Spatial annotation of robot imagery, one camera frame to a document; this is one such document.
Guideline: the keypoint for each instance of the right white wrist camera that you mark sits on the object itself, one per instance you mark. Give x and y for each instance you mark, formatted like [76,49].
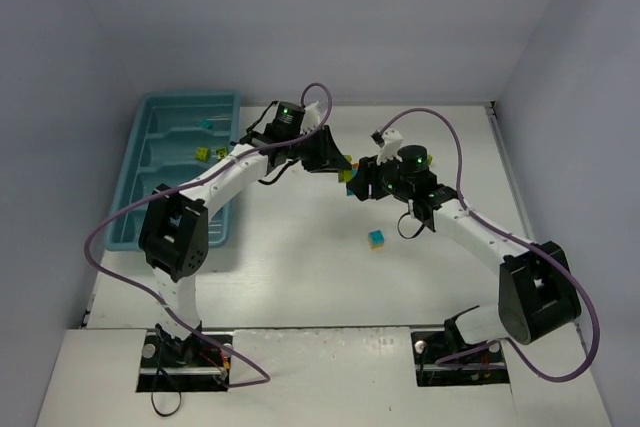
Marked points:
[389,143]

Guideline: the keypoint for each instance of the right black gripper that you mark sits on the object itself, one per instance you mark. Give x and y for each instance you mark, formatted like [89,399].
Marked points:
[373,177]

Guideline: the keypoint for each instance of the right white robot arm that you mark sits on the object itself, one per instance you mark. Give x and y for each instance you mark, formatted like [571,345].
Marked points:
[534,298]

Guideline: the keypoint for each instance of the blue yellow lego cube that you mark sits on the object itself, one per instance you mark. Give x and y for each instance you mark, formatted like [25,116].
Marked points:
[376,239]

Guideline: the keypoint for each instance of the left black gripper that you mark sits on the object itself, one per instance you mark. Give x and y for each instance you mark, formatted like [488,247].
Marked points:
[316,149]

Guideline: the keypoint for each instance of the teal plastic compartment tray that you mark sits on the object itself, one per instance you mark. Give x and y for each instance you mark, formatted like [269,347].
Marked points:
[164,138]

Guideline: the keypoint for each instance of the long green lego brick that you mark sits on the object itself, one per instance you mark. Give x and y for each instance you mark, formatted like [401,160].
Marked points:
[345,175]

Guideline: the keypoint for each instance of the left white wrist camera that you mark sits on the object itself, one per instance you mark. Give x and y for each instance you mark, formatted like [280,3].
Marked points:
[314,114]

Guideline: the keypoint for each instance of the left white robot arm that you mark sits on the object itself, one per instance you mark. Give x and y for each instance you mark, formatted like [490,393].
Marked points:
[175,232]

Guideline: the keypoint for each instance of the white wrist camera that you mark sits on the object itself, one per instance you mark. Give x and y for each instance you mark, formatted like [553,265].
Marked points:
[314,114]
[389,143]

